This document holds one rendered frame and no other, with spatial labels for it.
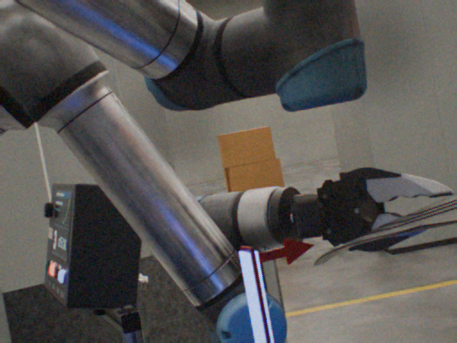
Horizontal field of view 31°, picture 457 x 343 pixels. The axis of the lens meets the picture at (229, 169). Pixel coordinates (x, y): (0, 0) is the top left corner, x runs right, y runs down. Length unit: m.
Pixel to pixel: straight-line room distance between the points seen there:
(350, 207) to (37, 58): 0.37
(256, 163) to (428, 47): 2.63
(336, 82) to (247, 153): 8.11
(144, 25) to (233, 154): 8.07
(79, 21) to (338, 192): 0.38
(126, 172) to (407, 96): 6.11
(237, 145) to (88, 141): 7.90
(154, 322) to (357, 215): 1.69
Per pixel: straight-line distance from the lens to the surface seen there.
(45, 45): 0.87
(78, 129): 0.87
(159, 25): 0.69
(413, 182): 0.89
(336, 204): 0.92
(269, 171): 8.79
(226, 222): 0.99
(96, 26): 0.67
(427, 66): 6.97
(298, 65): 0.65
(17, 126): 1.01
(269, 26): 0.67
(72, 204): 1.25
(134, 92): 4.95
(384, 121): 6.85
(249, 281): 0.71
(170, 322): 2.58
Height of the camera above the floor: 1.30
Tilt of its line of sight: 3 degrees down
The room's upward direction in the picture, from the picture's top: 10 degrees counter-clockwise
